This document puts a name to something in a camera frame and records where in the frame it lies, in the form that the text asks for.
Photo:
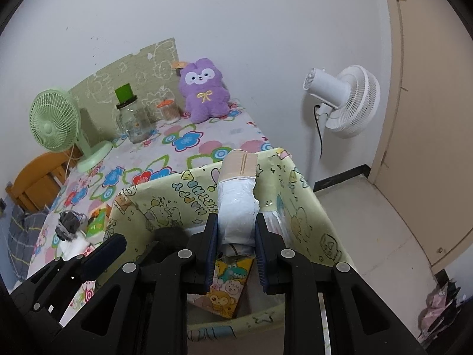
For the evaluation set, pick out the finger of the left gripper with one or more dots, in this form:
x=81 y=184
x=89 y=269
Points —
x=41 y=301

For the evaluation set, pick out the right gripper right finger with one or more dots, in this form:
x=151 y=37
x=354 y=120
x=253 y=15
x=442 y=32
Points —
x=327 y=309

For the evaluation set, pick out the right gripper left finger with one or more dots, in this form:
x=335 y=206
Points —
x=142 y=309

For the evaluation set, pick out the white cloth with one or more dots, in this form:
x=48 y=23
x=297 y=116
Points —
x=71 y=249

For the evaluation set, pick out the grey plaid pillow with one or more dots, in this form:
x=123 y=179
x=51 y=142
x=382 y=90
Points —
x=23 y=232

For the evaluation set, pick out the pink bag on floor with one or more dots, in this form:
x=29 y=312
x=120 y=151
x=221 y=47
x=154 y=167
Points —
x=442 y=310

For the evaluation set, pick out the cartoon tissue pack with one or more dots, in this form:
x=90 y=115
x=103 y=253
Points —
x=230 y=278

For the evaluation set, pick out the yellow patterned storage box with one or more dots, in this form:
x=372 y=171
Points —
x=185 y=199

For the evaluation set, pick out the floral tablecloth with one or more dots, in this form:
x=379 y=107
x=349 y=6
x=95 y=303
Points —
x=172 y=148

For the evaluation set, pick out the wooden chair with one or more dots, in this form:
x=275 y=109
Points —
x=39 y=183

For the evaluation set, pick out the beige door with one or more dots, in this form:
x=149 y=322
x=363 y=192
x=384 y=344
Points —
x=424 y=160

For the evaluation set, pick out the green desk fan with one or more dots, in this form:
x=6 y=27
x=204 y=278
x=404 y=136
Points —
x=56 y=124

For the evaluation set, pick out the glass jar green lid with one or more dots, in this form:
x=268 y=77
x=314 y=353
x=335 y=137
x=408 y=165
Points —
x=132 y=119

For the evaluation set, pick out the small toothpick jar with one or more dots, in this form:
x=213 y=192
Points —
x=169 y=110

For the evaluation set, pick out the purple bunny plush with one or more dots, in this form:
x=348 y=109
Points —
x=201 y=84

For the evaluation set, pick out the white standing fan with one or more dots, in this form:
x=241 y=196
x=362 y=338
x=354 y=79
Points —
x=349 y=100

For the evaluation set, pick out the green patterned board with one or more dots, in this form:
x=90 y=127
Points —
x=150 y=75

